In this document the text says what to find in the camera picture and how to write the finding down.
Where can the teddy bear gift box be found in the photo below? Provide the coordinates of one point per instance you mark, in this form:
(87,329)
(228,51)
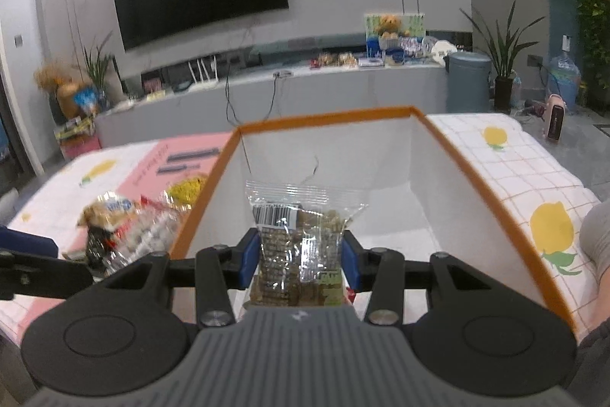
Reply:
(388,25)

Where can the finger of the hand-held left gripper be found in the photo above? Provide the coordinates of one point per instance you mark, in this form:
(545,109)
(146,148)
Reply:
(47,276)
(24,242)

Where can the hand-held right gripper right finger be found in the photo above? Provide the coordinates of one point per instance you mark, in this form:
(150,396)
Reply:
(351,259)

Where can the blue snack bag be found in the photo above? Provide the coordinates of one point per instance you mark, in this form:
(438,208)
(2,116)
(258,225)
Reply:
(90,98)

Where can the blue water bottle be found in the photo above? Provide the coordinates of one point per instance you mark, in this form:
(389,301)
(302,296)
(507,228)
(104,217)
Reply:
(564,78)

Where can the wall switch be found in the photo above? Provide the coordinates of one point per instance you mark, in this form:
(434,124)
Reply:
(18,41)

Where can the grey cabinet with plants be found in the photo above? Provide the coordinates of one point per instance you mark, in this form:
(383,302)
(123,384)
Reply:
(593,30)

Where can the dark green snack packet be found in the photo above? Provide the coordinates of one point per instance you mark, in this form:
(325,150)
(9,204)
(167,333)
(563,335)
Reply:
(100,247)

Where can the golden vase with dried flowers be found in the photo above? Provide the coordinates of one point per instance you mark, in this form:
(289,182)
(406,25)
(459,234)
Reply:
(66,97)

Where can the potted long-leaf plant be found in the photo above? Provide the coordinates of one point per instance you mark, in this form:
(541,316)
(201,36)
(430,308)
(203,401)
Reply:
(505,92)

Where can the grey television console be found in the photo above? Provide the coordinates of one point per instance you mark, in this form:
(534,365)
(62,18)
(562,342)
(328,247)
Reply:
(333,92)

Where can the red stick snack packet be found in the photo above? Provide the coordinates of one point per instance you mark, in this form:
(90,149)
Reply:
(152,230)

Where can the pink table mat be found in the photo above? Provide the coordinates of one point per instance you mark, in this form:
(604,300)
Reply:
(152,168)

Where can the pink heater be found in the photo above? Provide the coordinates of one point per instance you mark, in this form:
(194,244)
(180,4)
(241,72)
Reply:
(555,121)

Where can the green grass plant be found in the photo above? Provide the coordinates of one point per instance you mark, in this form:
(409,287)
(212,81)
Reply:
(97,68)

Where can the clear brown snack packet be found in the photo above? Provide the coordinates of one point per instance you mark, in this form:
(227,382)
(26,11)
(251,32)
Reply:
(295,245)

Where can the blue white packets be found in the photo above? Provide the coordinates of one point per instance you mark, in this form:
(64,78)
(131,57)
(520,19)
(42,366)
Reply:
(400,54)

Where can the pink bucket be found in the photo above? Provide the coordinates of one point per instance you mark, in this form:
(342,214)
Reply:
(81,147)

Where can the assorted snack pile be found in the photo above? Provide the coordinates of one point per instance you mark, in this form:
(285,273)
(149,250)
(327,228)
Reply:
(333,60)

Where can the orange white cardboard box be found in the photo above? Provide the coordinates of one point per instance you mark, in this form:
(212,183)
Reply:
(381,178)

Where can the white router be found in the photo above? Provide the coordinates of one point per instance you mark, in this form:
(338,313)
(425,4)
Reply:
(202,80)

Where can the grey round bin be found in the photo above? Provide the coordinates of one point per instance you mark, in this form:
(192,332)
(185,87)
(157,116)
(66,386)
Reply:
(467,83)

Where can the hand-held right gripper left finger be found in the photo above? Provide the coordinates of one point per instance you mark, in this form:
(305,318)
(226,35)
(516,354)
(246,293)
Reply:
(250,257)

